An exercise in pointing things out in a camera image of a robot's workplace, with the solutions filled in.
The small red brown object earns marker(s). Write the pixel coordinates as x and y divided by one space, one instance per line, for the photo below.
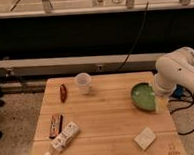
63 93

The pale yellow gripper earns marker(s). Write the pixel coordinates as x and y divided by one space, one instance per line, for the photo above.
161 104

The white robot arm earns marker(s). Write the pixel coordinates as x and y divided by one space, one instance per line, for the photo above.
172 69

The white plastic bottle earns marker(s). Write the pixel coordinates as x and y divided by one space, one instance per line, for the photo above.
58 144

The dark red snack bar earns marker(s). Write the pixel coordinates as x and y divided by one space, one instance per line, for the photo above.
56 126

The green ceramic bowl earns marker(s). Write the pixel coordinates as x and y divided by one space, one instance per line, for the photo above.
143 97

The white square sponge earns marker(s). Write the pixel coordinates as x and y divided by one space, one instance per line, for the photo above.
145 138

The clear plastic cup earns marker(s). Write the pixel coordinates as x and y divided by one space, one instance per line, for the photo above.
83 82

